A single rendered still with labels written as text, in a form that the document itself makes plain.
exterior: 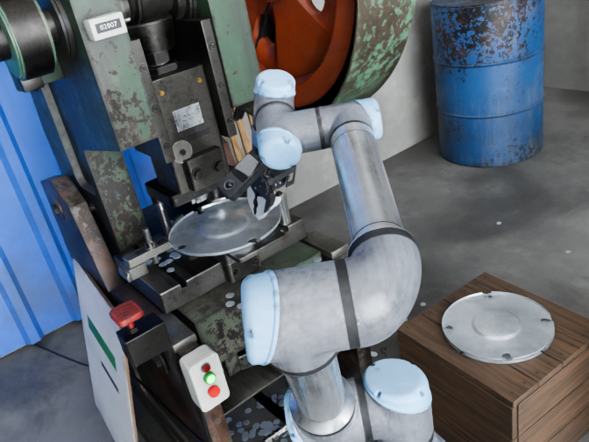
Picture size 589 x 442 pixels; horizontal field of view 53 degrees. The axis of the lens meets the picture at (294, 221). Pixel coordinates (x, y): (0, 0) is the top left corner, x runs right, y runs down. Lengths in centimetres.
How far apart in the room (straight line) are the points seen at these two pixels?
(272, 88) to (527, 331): 99
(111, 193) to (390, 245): 106
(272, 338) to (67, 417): 172
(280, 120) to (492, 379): 88
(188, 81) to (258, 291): 80
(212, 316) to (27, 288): 143
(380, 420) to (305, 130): 53
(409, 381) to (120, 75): 84
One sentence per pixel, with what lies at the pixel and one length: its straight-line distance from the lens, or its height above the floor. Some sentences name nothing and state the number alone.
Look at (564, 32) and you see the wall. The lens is 459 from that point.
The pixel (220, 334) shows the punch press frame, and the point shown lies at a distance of 147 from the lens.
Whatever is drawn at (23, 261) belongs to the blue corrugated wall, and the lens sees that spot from 270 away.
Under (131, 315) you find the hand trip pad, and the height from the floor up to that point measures 76.
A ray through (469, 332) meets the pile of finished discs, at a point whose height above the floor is 36.
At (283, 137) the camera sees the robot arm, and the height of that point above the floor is 112.
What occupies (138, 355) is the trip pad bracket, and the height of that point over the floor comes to 66.
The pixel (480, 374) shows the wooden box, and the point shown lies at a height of 35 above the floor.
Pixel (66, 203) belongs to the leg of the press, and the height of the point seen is 85.
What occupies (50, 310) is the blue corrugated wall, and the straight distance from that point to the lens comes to 282.
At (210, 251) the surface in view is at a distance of 140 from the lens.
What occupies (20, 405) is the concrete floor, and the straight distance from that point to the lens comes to 256.
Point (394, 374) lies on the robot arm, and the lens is 112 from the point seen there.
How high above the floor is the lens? 145
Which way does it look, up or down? 27 degrees down
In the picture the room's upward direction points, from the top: 12 degrees counter-clockwise
